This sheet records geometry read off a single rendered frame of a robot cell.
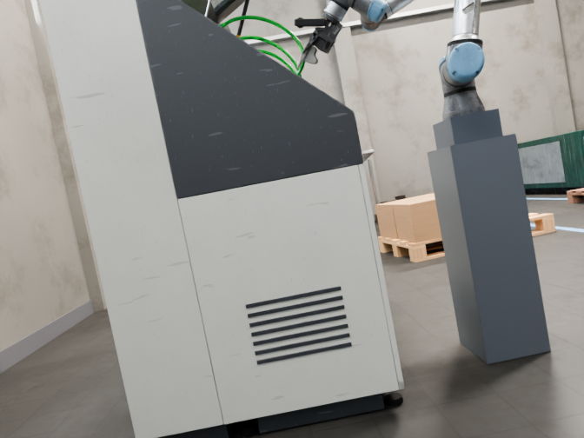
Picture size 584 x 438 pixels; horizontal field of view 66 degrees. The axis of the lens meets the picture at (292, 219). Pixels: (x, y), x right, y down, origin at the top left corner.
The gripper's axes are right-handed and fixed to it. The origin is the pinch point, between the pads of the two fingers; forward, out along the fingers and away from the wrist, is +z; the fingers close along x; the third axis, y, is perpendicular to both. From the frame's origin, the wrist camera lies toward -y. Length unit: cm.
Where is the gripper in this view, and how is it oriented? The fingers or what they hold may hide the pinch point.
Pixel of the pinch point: (299, 64)
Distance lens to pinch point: 181.5
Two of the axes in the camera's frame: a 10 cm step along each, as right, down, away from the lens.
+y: 8.6, 5.2, 0.4
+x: 1.4, -3.1, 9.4
